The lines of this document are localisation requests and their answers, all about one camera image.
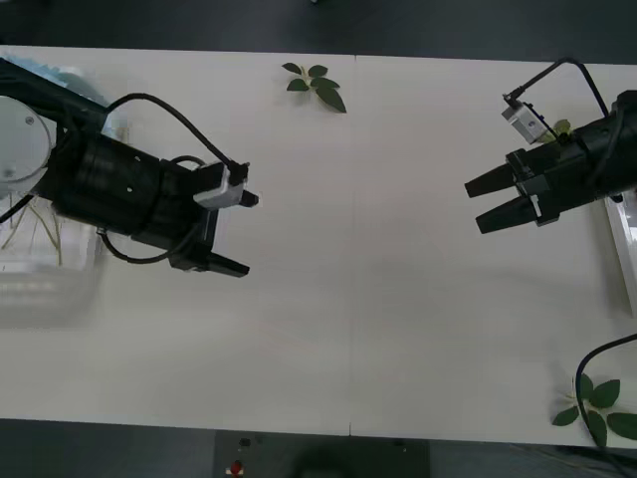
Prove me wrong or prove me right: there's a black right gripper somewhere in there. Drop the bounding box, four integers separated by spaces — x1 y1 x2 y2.
464 137 599 236

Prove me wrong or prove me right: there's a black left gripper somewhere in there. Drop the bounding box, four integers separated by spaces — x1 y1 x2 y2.
141 158 261 279

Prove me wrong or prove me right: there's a dark robot base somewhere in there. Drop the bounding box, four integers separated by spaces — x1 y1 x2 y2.
213 430 432 478

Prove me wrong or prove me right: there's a loose light green leaf twig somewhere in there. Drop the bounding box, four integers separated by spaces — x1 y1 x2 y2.
539 119 573 146

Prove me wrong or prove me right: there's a shallow white box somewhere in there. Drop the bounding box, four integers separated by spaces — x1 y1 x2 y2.
0 62 108 330
604 191 637 319

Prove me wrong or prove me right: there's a loose dark green leaf twig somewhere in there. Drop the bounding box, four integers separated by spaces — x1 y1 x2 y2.
282 62 348 115

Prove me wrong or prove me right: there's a loose leaf twig, pale stalk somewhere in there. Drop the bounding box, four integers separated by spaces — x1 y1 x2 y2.
550 371 637 449

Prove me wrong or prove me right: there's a left arm wrist camera box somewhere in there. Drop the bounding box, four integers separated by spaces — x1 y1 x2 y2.
191 159 250 210

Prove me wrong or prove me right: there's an arm wrist camera box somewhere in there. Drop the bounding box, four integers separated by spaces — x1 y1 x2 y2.
191 159 250 210
501 101 547 146

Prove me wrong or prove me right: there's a right arm wrist camera box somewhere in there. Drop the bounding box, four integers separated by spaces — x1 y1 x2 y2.
501 101 547 146

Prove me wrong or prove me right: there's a left arm thin camera cable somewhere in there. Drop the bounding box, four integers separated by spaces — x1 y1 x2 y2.
97 92 250 265

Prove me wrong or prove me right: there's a right arm thick black cable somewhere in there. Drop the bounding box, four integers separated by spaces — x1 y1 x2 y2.
574 332 637 477

